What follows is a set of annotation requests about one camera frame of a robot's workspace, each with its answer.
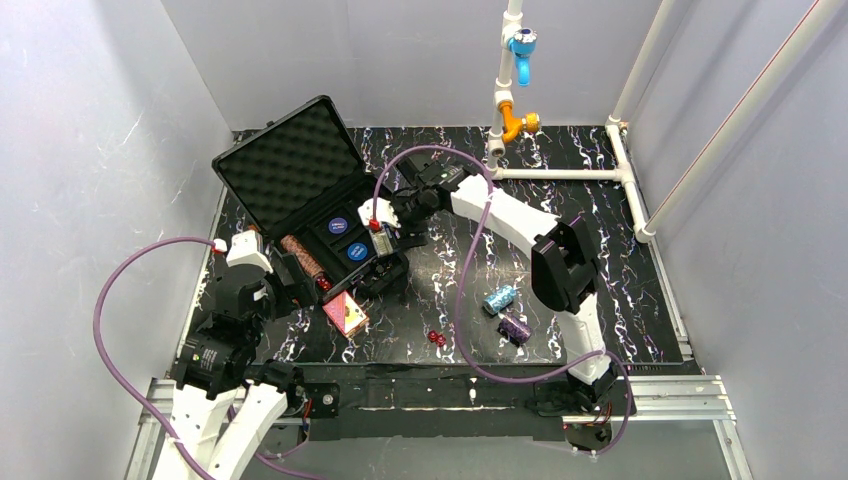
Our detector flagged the red playing card box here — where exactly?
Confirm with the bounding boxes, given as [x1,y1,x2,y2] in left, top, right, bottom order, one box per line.
[322,291,369,338]

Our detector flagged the black foam-lined poker case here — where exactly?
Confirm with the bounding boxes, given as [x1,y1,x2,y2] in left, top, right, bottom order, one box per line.
[212,95,409,302]

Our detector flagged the blue playing card box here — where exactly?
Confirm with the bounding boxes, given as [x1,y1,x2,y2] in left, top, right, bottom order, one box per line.
[369,228,395,257]

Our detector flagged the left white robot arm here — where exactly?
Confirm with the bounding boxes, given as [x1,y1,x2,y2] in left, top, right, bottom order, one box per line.
[153,254,315,479]

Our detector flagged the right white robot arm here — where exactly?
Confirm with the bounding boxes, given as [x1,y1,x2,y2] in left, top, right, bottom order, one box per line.
[386,146,621,410]

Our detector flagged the red dice in case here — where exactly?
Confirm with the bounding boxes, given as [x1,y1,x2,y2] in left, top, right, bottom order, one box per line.
[315,277,333,292]

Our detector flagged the orange black poker chip stack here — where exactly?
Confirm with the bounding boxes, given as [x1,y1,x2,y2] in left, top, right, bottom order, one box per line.
[280,235,326,279]

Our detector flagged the blue big blind button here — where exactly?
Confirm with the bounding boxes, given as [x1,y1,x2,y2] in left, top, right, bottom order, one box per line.
[346,242,369,262]

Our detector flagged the blue small blind button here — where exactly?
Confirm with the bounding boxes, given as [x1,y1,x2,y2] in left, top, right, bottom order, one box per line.
[327,217,349,235]

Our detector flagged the light blue poker chip stack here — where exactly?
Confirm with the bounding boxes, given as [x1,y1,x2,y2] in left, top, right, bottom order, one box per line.
[482,285,517,316]

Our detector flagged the red dice pair on table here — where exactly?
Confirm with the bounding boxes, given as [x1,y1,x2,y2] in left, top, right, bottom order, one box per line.
[427,330,447,347]

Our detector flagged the orange pipe fitting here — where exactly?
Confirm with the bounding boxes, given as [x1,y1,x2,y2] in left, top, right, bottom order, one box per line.
[498,100,541,144]

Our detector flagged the purple poker chip stack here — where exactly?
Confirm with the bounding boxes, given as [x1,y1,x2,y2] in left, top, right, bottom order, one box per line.
[498,313,532,346]

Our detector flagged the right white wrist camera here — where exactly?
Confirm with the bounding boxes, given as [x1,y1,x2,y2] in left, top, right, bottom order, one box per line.
[357,198,401,232]

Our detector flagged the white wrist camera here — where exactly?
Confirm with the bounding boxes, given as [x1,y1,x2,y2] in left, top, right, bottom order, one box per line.
[225,229,273,273]
[357,198,401,232]

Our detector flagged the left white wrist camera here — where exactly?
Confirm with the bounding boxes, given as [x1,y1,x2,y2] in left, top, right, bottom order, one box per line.
[225,229,273,273]

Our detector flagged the white PVC pipe frame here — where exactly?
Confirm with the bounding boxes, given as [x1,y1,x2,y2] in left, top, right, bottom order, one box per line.
[482,0,848,244]

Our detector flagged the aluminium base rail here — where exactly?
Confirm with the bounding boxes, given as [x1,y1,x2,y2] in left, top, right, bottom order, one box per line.
[125,377,753,480]

